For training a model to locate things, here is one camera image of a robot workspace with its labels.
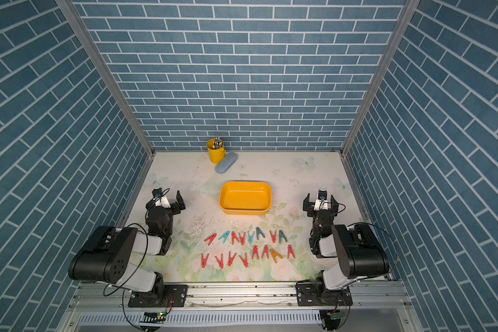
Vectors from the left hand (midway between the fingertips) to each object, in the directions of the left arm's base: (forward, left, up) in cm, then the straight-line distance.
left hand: (173, 193), depth 89 cm
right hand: (-1, -66, +1) cm, 66 cm away
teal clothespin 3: (-14, -48, -10) cm, 51 cm away
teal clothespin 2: (-15, -23, -11) cm, 29 cm away
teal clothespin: (-13, -38, -10) cm, 41 cm away
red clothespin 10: (-25, -16, -11) cm, 32 cm away
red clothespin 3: (-15, -44, -11) cm, 48 cm away
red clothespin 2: (-15, -27, -11) cm, 33 cm away
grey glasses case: (+25, -20, -7) cm, 33 cm away
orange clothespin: (-23, -44, -10) cm, 50 cm away
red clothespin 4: (-15, -18, -11) cm, 26 cm away
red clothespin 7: (-21, -41, -10) cm, 47 cm away
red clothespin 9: (-24, -26, -11) cm, 37 cm away
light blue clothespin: (-15, -34, -11) cm, 39 cm away
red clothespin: (-17, -31, -10) cm, 36 cm away
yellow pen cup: (+27, -15, -1) cm, 31 cm away
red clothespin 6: (-21, -36, -11) cm, 43 cm away
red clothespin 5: (-25, -32, -11) cm, 42 cm away
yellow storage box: (+5, -31, -12) cm, 34 cm away
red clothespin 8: (-26, -22, -11) cm, 36 cm away
